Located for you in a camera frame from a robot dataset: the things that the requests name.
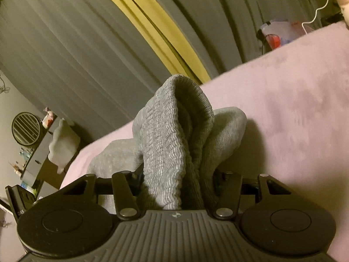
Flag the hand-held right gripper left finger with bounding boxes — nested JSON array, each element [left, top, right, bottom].
[[58, 170, 145, 220]]

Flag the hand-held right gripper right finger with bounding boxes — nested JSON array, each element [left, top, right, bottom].
[[211, 170, 293, 220]]

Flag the grey pants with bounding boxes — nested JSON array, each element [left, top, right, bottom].
[[87, 74, 247, 215]]

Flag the row of small bottles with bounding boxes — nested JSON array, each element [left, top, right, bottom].
[[12, 147, 36, 176]]

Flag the grey desk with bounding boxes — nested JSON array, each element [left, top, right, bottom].
[[19, 126, 72, 197]]

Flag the white fluffy chair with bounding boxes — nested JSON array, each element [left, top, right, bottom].
[[48, 118, 81, 174]]

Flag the round slatted fan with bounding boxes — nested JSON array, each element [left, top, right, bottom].
[[11, 112, 41, 145]]

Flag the pink white toy figure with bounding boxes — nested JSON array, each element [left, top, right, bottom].
[[41, 106, 57, 129]]

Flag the pink fluffy blanket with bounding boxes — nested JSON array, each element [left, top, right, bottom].
[[58, 20, 349, 262]]

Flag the grey curtain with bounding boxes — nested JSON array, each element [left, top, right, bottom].
[[153, 0, 332, 64], [0, 0, 180, 145]]

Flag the yellow curtain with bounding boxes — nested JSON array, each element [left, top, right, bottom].
[[89, 0, 212, 85]]

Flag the orange and white bag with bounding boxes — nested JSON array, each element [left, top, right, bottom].
[[257, 19, 304, 53]]

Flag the white cable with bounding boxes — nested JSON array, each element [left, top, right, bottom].
[[301, 0, 332, 35]]

